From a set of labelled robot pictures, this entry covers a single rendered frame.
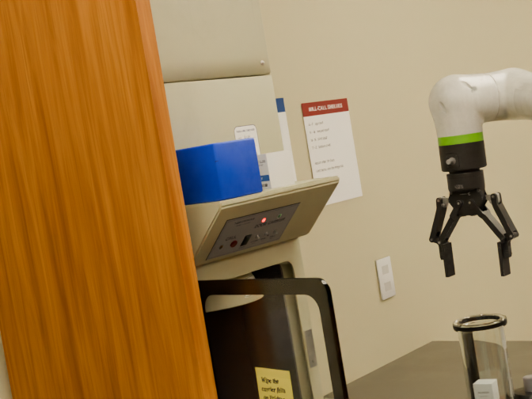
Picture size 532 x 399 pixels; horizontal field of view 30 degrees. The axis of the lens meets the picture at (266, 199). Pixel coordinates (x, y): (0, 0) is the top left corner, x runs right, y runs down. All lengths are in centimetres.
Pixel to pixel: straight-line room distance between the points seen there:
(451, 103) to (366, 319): 92
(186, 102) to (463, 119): 62
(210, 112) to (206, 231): 25
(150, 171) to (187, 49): 27
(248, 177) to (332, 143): 112
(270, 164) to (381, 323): 122
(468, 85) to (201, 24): 60
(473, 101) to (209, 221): 70
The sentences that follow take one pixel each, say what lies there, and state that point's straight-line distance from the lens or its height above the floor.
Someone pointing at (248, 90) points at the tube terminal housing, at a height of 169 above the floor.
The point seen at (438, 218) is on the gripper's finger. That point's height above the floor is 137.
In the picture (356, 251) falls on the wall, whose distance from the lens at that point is 274.
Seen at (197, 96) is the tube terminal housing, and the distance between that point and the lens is 168.
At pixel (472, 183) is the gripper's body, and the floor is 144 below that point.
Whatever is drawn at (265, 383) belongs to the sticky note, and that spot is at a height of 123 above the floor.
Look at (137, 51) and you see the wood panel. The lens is 150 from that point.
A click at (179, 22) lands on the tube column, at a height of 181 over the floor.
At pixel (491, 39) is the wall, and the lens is 358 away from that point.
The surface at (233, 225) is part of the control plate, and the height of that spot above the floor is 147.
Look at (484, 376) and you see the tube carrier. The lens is 205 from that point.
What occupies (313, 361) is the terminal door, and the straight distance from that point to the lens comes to 143.
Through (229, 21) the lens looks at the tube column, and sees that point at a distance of 178.
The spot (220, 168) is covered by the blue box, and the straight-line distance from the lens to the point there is 154.
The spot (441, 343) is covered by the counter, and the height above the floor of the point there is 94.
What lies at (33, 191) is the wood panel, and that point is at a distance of 172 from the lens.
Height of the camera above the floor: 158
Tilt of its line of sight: 3 degrees down
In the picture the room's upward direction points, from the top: 9 degrees counter-clockwise
